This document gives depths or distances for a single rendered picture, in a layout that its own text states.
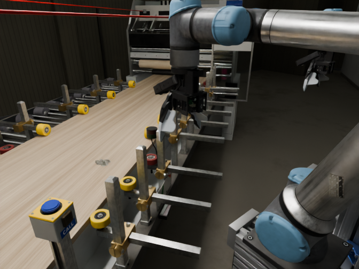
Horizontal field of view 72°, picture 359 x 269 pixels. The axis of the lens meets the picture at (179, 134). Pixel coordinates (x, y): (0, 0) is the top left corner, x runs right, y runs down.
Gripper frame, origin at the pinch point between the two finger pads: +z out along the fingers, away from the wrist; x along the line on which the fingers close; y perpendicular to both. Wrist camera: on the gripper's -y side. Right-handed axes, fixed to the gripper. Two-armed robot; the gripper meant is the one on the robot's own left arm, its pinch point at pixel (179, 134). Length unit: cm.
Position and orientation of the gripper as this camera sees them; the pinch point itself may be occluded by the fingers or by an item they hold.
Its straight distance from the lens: 73.9
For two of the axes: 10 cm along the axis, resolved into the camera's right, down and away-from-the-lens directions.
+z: 0.0, 9.1, 4.2
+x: 7.7, -2.7, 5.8
